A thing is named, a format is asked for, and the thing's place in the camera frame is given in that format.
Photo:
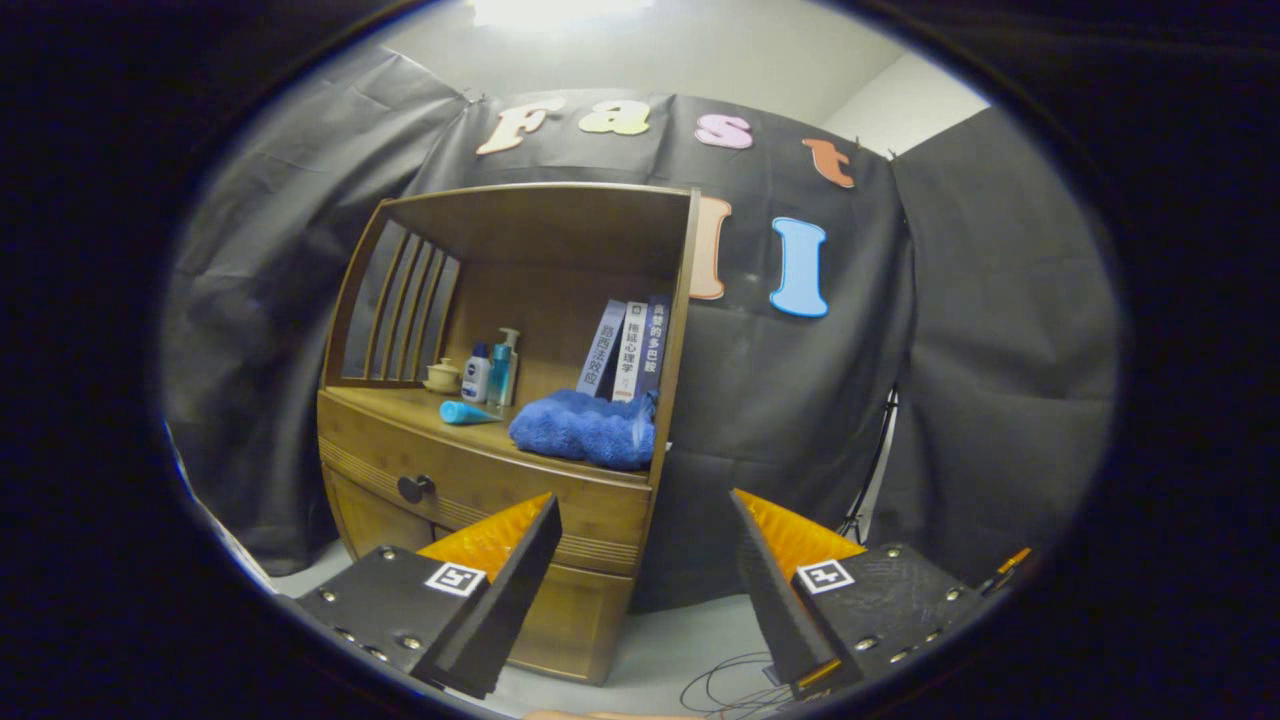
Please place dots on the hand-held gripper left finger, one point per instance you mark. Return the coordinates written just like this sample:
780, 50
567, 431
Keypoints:
510, 610

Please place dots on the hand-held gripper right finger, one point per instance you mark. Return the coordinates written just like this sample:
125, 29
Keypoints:
775, 610

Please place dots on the wooden drawer with black knob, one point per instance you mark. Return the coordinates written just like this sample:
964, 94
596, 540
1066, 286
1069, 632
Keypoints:
500, 490

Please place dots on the blue and white tube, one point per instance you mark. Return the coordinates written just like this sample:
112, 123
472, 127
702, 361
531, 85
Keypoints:
465, 412

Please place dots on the wooden cabinet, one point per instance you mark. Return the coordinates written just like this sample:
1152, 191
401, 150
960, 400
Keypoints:
540, 300

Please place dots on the black light stand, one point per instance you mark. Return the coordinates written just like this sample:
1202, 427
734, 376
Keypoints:
858, 515

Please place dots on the black backdrop cloth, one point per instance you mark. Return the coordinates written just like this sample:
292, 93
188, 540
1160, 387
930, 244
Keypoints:
800, 420

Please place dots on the blue towel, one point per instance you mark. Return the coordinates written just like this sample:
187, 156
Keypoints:
580, 430

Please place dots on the white bottle with blue cap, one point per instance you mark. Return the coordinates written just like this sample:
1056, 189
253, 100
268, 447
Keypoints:
475, 380

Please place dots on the blue pump bottle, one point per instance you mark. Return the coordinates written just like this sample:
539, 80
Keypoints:
500, 375

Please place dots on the cream lidded teacup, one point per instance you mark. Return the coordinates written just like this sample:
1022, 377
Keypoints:
442, 378

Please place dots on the black and orange clamp tool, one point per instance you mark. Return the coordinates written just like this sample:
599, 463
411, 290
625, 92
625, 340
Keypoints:
1012, 562

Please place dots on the grey book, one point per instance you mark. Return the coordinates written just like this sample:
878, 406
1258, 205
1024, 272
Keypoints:
603, 350

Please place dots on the white book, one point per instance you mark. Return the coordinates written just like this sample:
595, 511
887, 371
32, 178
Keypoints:
630, 350

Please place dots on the dark blue book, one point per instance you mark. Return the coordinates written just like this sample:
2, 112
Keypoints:
652, 345

